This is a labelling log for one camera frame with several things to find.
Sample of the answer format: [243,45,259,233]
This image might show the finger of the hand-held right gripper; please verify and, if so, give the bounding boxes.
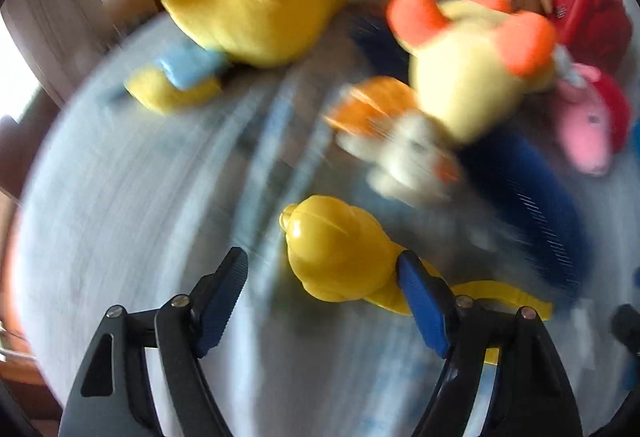
[610,303,640,353]

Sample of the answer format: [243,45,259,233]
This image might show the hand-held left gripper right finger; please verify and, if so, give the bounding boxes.
[396,249,583,437]

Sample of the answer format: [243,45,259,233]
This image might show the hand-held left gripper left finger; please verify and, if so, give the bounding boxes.
[57,246,249,437]

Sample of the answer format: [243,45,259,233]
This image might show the yellow rubber chicken toy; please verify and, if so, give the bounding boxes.
[279,196,555,365]

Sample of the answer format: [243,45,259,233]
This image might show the blue fluffy duster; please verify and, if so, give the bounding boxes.
[350,14,593,303]

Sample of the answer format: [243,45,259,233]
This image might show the pale yellow plush orange ears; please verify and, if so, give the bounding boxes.
[387,0,558,145]

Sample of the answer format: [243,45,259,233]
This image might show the small orange white plush toy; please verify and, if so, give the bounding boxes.
[322,76,466,208]

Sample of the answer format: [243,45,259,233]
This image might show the pink red plush toy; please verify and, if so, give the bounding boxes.
[552,62,633,178]

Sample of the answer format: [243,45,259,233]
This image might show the yellow plush toy blue cape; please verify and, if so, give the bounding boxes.
[124,0,386,113]

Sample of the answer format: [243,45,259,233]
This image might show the small red suitcase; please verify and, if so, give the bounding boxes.
[531,0,633,63]

